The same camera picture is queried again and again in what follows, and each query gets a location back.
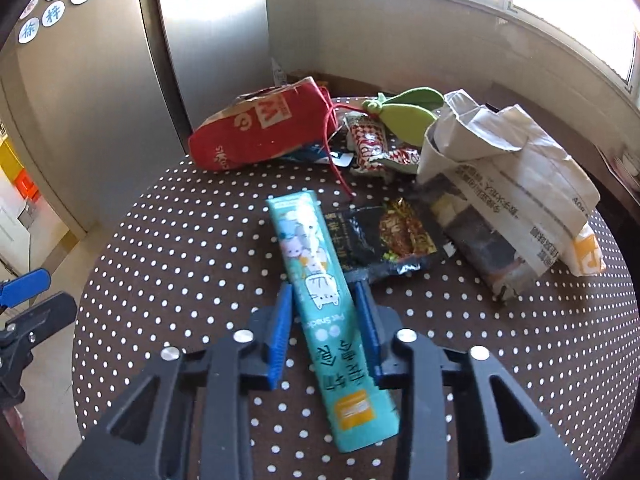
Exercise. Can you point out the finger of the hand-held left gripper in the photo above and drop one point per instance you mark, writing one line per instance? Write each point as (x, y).
(25, 282)
(45, 312)

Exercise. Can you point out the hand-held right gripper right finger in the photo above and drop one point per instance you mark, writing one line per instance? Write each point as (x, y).
(365, 320)

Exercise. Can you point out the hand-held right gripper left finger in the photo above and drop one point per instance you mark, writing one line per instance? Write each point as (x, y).
(281, 325)

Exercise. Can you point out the teal cartoon cat box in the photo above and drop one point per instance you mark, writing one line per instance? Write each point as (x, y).
(320, 280)

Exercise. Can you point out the red white checked sachet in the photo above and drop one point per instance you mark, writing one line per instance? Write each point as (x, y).
(367, 142)

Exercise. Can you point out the black snack packet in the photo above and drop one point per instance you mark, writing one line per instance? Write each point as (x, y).
(370, 240)

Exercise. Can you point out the orange plastic box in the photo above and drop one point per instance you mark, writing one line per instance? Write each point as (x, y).
(26, 185)

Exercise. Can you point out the yellow plastic box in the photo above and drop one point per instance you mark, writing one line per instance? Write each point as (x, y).
(7, 160)

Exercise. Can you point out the blue white packet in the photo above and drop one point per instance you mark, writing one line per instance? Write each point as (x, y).
(307, 152)

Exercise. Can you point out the red paper bag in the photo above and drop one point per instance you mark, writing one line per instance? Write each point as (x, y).
(250, 130)

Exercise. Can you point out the green felt toy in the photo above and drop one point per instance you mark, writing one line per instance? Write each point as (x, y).
(410, 120)

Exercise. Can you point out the stainless steel fridge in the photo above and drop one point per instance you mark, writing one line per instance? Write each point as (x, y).
(100, 85)

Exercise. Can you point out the crumpled white paper bag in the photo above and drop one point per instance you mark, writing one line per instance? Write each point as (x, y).
(500, 150)

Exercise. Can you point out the orange white wrapper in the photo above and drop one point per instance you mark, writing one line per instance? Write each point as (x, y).
(590, 255)

